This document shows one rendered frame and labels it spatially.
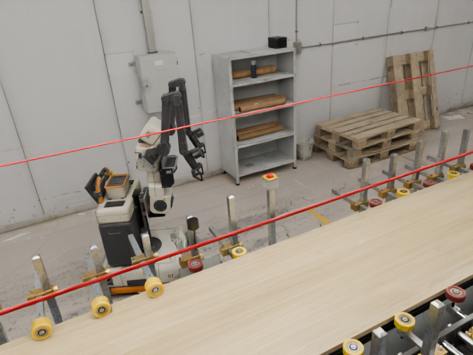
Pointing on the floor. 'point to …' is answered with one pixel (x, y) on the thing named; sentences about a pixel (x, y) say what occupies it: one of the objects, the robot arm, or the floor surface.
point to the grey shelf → (289, 120)
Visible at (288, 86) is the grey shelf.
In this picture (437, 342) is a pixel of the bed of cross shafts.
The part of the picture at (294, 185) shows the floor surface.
